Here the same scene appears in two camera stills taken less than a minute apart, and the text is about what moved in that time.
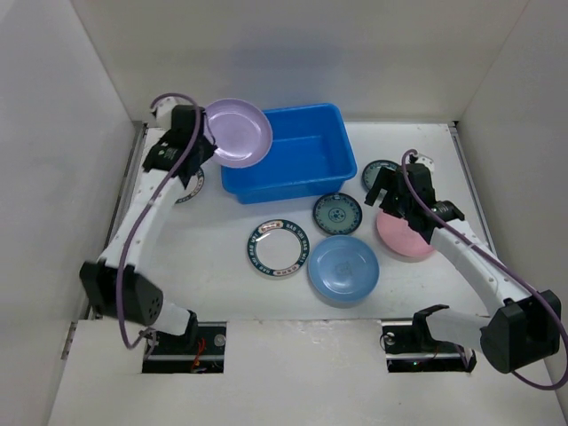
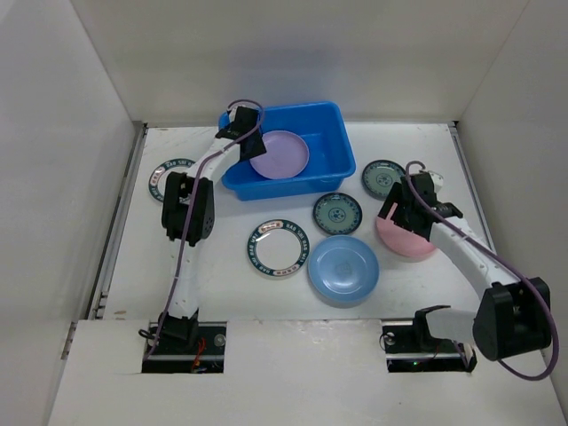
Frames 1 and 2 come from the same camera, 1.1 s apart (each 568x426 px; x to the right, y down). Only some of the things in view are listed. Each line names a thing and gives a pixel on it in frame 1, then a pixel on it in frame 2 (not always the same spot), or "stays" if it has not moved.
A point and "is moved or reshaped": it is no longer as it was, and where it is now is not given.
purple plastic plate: (241, 131) is moved or reshaped
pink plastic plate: (401, 237) stays
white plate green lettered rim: (278, 248) stays
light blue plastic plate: (343, 268) stays
